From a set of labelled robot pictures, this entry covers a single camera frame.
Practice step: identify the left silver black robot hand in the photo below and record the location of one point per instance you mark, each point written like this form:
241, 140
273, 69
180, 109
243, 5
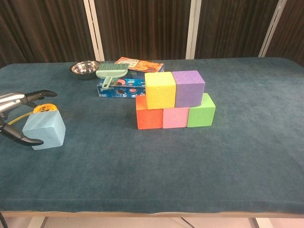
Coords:
12, 99

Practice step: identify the light blue foam block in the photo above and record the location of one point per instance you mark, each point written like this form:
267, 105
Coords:
45, 130

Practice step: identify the green hand brush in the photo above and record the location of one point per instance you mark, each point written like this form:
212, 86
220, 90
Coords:
111, 71

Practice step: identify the yellow tape measure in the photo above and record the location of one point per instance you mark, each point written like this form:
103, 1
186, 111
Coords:
45, 108

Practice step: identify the stainless steel bowl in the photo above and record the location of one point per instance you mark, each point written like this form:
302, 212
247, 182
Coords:
83, 69

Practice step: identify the blue Oreo cookie box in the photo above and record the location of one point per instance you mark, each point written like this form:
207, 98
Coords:
126, 91

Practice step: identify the orange cookie box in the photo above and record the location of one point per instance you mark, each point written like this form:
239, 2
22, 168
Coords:
142, 65

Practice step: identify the orange foam block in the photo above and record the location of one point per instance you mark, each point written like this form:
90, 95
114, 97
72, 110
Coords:
149, 118

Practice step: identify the yellow foam block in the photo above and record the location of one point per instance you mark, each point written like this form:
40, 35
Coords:
160, 91

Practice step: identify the dark blue table cloth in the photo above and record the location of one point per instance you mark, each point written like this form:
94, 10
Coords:
152, 166

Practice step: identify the pink foam block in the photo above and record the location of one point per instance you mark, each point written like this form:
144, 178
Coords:
175, 117

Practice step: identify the purple foam block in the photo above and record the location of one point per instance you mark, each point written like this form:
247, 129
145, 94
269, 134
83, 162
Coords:
188, 89

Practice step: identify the green foam block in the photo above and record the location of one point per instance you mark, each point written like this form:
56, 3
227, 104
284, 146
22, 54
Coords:
202, 114

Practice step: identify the white partition frame post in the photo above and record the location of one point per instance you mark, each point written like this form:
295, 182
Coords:
95, 31
273, 28
193, 28

